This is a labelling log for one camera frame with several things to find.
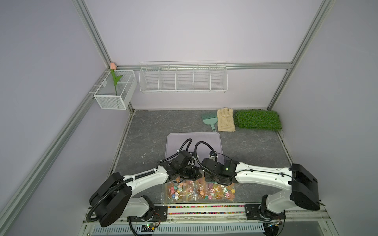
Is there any green hand broom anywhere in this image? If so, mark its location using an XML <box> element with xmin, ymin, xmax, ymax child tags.
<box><xmin>201</xmin><ymin>112</ymin><xmax>218</xmax><ymax>132</ymax></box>

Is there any long white wire basket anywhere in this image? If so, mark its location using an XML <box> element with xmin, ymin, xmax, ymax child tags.
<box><xmin>139</xmin><ymin>61</ymin><xmax>228</xmax><ymax>93</ymax></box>

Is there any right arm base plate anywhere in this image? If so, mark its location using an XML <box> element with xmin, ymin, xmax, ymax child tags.
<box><xmin>244</xmin><ymin>204</ymin><xmax>286</xmax><ymax>222</ymax></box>

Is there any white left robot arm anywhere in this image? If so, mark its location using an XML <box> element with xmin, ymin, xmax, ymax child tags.
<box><xmin>85</xmin><ymin>139</ymin><xmax>202</xmax><ymax>227</ymax></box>

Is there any ziploc bag of candies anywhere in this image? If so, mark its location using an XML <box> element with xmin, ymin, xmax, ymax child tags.
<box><xmin>165</xmin><ymin>181</ymin><xmax>201</xmax><ymax>204</ymax></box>
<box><xmin>198</xmin><ymin>182</ymin><xmax>236</xmax><ymax>201</ymax></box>

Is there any pink artificial tulip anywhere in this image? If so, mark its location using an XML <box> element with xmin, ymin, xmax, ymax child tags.
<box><xmin>110</xmin><ymin>62</ymin><xmax>122</xmax><ymax>95</ymax></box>

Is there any small white mesh basket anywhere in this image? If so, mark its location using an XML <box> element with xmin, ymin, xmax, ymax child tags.
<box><xmin>94</xmin><ymin>69</ymin><xmax>137</xmax><ymax>110</ymax></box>

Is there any lilac plastic tray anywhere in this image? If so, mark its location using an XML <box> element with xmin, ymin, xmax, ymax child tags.
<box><xmin>163</xmin><ymin>132</ymin><xmax>224</xmax><ymax>164</ymax></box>

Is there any beige work glove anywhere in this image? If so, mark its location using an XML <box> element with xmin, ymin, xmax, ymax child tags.
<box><xmin>217</xmin><ymin>108</ymin><xmax>236</xmax><ymax>132</ymax></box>

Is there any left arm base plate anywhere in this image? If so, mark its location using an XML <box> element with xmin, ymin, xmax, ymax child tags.
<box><xmin>127</xmin><ymin>206</ymin><xmax>168</xmax><ymax>223</ymax></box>

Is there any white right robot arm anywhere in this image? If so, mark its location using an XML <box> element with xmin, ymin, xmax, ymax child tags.
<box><xmin>192</xmin><ymin>149</ymin><xmax>321</xmax><ymax>222</ymax></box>

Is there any green artificial grass mat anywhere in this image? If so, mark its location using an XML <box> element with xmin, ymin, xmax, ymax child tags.
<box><xmin>234</xmin><ymin>110</ymin><xmax>282</xmax><ymax>131</ymax></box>

